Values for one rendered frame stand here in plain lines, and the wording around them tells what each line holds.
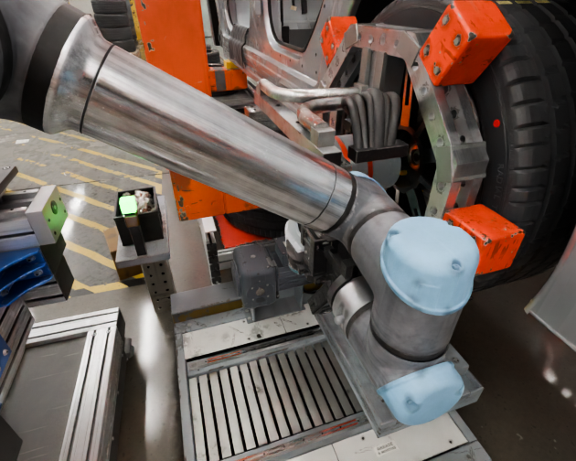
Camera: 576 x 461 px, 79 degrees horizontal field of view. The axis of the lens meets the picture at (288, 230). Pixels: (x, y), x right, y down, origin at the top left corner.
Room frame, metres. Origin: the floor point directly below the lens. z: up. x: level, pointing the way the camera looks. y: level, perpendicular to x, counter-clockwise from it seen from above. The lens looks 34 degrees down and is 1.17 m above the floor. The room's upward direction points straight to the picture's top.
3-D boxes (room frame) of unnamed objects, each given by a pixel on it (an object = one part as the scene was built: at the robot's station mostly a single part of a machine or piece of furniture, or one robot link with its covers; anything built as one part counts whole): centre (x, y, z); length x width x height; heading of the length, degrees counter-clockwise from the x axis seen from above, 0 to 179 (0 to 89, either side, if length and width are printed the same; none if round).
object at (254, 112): (0.84, 0.05, 0.93); 0.09 x 0.05 x 0.05; 108
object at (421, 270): (0.25, -0.11, 0.95); 0.11 x 0.08 x 0.11; 13
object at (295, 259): (0.43, -0.02, 0.83); 0.09 x 0.05 x 0.02; 27
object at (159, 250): (1.11, 0.55, 0.44); 0.43 x 0.17 x 0.03; 18
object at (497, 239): (0.45, -0.30, 0.85); 0.09 x 0.08 x 0.07; 18
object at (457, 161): (0.75, -0.19, 0.85); 0.54 x 0.07 x 0.54; 18
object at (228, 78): (3.05, 0.61, 0.69); 0.52 x 0.17 x 0.35; 108
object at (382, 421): (0.80, -0.35, 0.13); 0.50 x 0.36 x 0.10; 18
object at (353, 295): (0.30, -0.09, 0.85); 0.08 x 0.05 x 0.08; 109
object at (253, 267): (1.01, -0.01, 0.26); 0.42 x 0.18 x 0.35; 108
